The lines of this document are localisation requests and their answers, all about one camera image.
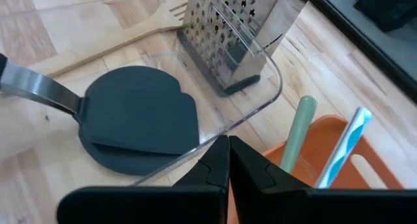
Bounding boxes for black aluminium table frame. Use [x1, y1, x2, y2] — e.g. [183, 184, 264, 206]
[308, 0, 417, 104]

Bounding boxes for steel box grater black top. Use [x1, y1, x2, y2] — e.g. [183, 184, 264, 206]
[177, 0, 315, 98]

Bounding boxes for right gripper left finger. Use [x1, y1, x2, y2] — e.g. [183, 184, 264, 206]
[172, 135, 231, 224]

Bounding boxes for narrow wooden slotted spatula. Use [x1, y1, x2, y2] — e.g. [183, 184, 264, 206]
[27, 1, 189, 77]

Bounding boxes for tall clear plastic bin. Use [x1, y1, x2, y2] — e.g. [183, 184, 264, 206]
[0, 0, 283, 188]

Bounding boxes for grey square turner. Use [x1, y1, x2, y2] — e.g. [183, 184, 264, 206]
[0, 53, 200, 156]

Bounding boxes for orange plastic bin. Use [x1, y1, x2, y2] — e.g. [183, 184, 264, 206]
[227, 115, 405, 224]

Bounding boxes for knife with green handle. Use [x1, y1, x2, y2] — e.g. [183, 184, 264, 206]
[280, 94, 319, 175]

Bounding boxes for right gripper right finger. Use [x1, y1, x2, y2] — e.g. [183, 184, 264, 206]
[229, 135, 310, 224]

